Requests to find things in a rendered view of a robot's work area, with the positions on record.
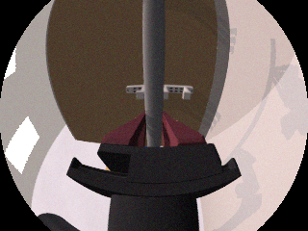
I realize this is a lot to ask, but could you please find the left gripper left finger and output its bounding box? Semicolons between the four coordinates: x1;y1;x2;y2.
101;111;146;146

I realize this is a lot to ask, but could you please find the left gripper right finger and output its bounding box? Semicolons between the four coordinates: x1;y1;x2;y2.
162;111;207;146

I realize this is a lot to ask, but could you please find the grey metal tube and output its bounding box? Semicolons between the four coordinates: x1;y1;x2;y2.
142;0;166;146

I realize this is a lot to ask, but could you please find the dark brown wall panel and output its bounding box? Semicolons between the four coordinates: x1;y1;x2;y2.
45;0;230;143

